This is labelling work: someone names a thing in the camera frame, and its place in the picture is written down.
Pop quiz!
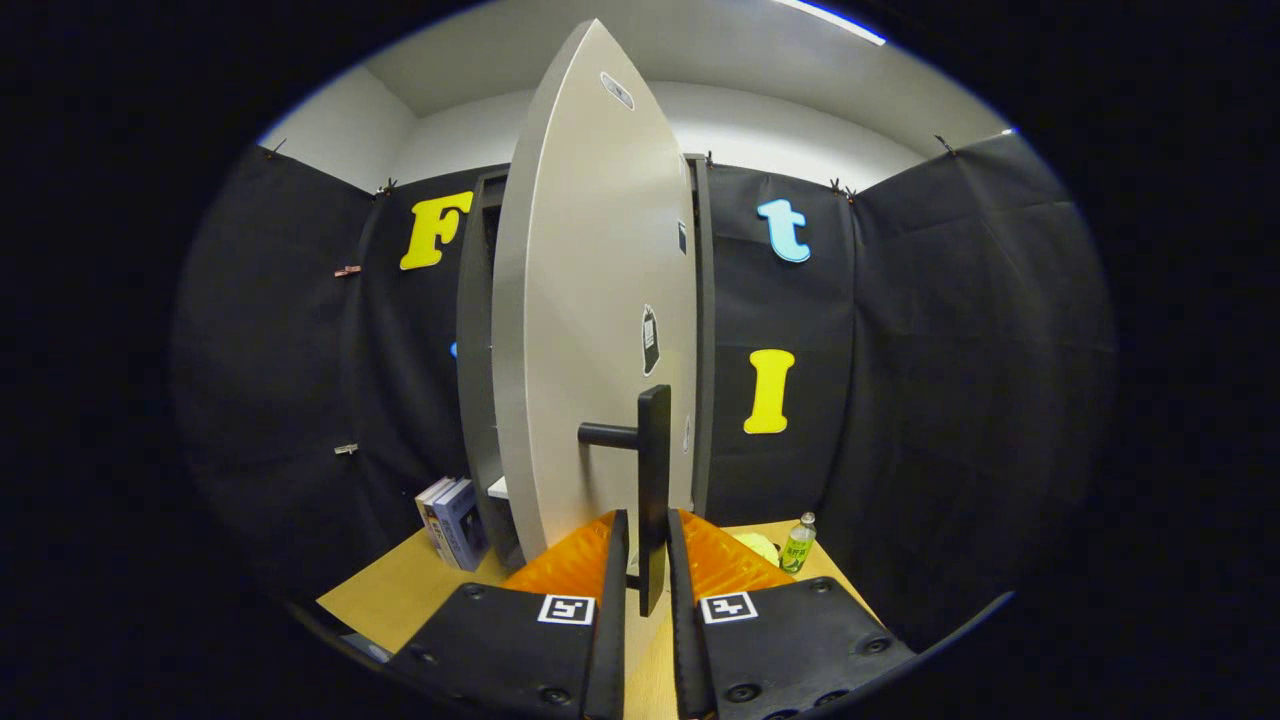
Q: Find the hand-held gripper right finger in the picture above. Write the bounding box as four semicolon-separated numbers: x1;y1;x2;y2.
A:
666;507;917;720

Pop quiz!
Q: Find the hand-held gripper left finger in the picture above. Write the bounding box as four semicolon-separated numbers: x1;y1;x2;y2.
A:
385;508;632;720

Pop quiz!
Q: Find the black door handle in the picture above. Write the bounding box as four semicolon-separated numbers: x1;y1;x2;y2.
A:
577;385;673;618

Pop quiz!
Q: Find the dark grey shoe cabinet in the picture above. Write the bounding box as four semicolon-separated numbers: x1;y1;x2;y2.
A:
455;152;716;573

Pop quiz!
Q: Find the beige shoe cabinet door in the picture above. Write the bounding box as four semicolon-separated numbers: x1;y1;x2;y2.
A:
490;18;698;566

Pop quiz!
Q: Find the green plastic bottle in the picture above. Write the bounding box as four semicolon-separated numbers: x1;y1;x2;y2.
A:
780;512;818;574

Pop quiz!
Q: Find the blue book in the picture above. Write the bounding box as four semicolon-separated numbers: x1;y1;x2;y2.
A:
436;479;491;573

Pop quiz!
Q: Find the black backdrop cloth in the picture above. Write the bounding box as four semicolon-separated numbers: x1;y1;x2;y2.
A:
170;130;1119;651

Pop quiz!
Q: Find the long ceiling light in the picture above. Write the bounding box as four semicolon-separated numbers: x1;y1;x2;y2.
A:
775;0;888;47

